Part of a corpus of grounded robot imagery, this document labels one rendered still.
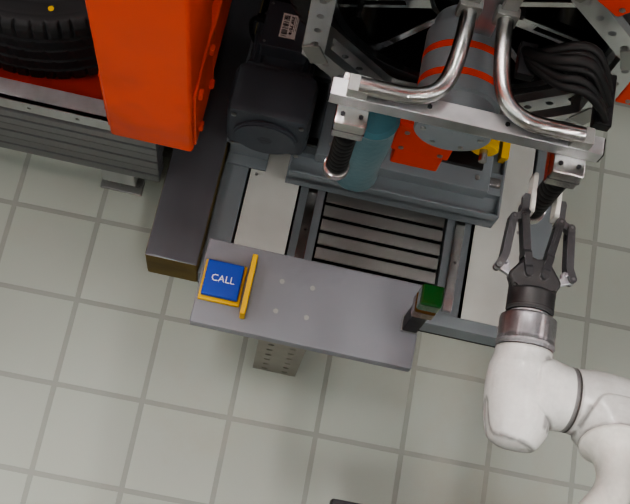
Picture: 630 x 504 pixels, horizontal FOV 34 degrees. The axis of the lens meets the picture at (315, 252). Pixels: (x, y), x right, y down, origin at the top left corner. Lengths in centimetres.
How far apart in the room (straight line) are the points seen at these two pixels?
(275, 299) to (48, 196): 78
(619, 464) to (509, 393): 18
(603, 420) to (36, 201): 148
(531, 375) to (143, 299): 114
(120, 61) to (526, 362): 80
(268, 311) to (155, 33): 62
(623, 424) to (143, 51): 93
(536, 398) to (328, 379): 92
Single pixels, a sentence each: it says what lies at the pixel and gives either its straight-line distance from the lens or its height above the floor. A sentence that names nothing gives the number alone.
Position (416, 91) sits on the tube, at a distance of 155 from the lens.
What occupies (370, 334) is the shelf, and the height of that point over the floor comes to 45.
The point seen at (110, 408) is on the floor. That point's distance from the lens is 241.
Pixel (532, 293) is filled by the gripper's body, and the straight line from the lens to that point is 164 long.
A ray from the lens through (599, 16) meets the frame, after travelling 167.
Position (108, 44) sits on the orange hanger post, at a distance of 171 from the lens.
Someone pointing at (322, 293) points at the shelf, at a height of 45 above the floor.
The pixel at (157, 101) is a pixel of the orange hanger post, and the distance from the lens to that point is 184.
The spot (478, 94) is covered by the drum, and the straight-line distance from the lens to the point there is 169.
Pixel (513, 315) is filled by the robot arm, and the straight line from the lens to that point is 162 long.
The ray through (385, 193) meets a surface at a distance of 240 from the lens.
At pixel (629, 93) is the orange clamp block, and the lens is 184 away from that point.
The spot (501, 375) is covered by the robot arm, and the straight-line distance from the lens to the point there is 159.
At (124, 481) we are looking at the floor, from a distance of 238.
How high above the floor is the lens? 236
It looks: 71 degrees down
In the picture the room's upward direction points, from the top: 18 degrees clockwise
